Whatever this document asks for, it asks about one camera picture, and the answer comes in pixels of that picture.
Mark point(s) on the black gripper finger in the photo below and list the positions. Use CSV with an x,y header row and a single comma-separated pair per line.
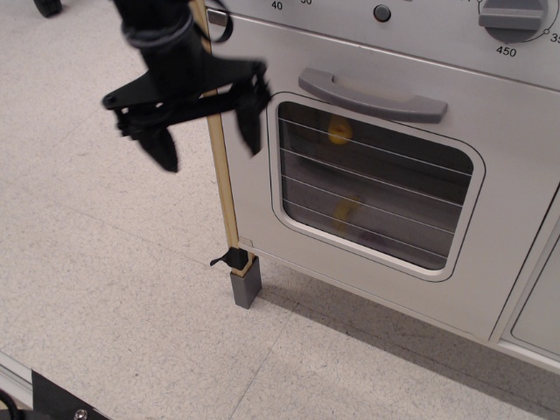
x,y
248,112
159,145

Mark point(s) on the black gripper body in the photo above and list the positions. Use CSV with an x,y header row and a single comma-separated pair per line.
x,y
183,82

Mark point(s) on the grey oven door handle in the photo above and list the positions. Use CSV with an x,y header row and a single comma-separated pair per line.
x,y
415,109

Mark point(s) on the white oven door with window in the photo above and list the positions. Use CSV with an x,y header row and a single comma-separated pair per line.
x,y
380,192

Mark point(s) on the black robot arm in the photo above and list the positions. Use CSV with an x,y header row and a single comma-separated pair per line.
x,y
157,19

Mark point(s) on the white toy oven cabinet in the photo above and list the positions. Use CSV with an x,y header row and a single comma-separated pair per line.
x,y
437,26

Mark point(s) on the yellow toy banana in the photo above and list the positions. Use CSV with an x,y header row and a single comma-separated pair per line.
x,y
343,211

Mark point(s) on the black tape strip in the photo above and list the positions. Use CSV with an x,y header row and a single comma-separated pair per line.
x,y
234,258

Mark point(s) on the grey leg foot cap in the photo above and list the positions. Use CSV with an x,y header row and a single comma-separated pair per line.
x,y
247,287

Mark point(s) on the purple toy eggplant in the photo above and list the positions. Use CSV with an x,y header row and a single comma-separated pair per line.
x,y
374,241

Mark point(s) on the grey temperature knob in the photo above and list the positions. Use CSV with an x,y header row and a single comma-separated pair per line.
x,y
512,21

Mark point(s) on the white side cabinet door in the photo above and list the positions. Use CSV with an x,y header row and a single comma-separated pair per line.
x,y
528,324

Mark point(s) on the yellow handled toy knife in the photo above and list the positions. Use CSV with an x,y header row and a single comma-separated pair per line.
x,y
339,130

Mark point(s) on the light wooden side post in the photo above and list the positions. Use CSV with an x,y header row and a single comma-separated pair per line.
x,y
214,123

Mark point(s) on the aluminium frame rail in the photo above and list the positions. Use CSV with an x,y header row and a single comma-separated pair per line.
x,y
16,380

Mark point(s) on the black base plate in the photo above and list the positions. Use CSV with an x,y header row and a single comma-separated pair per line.
x,y
55,402

